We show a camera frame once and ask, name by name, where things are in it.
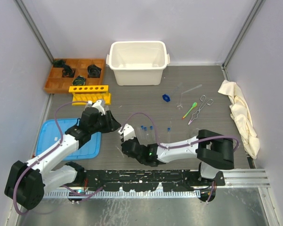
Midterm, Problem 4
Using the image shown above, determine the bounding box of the green rainbow spoon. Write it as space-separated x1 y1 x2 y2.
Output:
182 102 198 119

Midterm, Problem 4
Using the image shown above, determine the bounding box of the blue plastic tray lid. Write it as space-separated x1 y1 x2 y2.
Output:
35 118 101 161

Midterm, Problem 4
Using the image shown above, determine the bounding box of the blue hexagonal cap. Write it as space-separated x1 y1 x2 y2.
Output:
162 94 171 102

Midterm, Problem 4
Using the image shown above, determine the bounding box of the wooden compartment tray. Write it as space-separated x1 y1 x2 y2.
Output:
44 58 106 94

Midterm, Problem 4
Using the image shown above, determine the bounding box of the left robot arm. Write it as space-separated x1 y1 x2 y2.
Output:
4 106 121 214

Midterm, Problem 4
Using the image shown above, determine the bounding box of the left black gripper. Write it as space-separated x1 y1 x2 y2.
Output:
90 110 120 134

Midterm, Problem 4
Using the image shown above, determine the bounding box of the aluminium rail frame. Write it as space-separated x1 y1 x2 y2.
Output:
13 168 271 199

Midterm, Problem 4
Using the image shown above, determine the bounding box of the rolled tie dark green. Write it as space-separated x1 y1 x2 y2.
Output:
52 59 65 68

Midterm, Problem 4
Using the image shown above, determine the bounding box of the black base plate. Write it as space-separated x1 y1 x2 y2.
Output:
58 169 226 193

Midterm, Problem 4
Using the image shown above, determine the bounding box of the yellow test tube rack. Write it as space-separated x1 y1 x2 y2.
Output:
68 85 111 105

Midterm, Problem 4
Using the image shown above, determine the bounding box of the rolled tie orange pattern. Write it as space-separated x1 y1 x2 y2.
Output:
62 65 75 78

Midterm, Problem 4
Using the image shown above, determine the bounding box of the cream cloth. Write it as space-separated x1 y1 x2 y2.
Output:
218 80 260 159

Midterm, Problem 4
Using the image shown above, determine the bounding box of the rolled tie yellow floral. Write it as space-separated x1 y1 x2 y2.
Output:
72 75 86 86

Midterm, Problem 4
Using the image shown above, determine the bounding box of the white plastic bin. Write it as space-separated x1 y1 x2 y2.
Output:
106 41 170 86

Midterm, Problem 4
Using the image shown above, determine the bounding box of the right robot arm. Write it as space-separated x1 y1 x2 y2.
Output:
118 125 236 186

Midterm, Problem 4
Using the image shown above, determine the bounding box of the rolled tie brown blue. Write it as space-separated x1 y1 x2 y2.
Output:
87 64 101 78

